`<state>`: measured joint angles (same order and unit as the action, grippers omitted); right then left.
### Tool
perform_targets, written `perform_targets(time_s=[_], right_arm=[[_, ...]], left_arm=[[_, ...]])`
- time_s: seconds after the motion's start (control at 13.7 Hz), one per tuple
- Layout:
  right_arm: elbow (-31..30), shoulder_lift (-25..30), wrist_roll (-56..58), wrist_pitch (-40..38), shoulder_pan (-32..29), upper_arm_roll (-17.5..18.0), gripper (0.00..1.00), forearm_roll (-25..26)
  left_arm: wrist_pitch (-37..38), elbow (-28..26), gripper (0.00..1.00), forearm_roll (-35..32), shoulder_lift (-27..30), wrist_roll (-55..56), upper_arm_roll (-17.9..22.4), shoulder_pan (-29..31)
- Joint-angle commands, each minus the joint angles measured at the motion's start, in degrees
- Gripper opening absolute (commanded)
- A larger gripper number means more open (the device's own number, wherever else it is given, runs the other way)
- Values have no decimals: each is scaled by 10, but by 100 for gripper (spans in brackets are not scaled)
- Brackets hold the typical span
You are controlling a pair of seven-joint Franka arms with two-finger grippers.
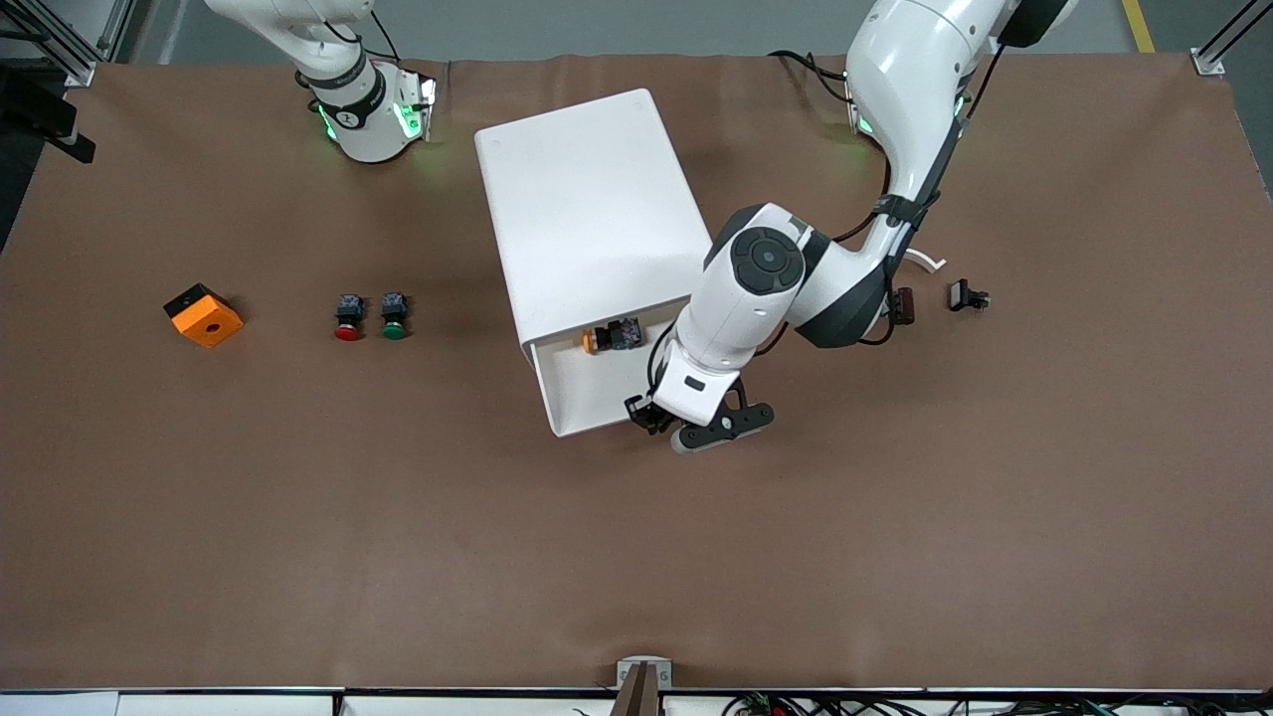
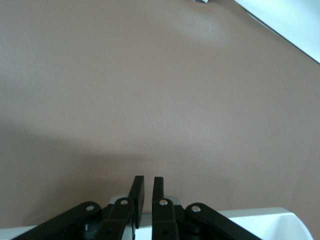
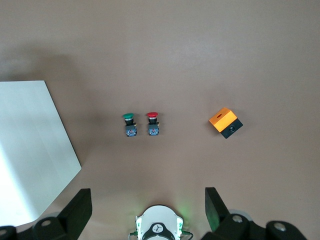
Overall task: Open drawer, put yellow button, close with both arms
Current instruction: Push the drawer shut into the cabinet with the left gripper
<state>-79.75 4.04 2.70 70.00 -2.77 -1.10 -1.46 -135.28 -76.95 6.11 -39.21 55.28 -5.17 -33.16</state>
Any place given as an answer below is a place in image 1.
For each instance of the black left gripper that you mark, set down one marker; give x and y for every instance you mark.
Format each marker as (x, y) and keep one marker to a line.
(648, 414)

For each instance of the white plastic drawer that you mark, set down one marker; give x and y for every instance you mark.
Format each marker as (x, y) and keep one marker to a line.
(587, 393)

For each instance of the yellow push button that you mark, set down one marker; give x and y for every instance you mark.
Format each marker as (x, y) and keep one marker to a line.
(617, 335)

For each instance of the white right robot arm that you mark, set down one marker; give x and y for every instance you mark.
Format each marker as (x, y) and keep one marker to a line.
(363, 129)

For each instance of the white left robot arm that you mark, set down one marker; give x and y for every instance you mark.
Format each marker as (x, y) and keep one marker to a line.
(756, 298)

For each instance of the orange button box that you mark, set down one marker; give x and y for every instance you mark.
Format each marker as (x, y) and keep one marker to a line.
(204, 320)

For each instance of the white drawer cabinet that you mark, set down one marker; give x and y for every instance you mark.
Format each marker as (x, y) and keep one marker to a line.
(597, 199)

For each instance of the green push button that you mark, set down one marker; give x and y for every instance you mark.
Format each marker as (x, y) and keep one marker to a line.
(395, 320)

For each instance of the red push button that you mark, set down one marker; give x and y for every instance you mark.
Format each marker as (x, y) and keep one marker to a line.
(348, 320)

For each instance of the dark brown small block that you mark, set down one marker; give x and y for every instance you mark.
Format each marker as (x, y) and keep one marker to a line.
(905, 306)

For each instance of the brown table mat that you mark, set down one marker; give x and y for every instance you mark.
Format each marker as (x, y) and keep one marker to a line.
(398, 547)

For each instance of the small black clip part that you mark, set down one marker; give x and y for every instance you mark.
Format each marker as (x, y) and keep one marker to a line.
(963, 294)

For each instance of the aluminium frame profile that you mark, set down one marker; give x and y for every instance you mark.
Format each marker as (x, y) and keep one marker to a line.
(1206, 62)
(75, 70)

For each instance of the grey metal edge bracket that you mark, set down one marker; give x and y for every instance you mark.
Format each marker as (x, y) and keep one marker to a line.
(627, 676)

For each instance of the brown pointed post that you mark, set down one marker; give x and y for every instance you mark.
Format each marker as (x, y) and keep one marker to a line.
(636, 698)

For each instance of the white curved plastic bracket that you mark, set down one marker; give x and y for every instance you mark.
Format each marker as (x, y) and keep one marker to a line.
(927, 261)

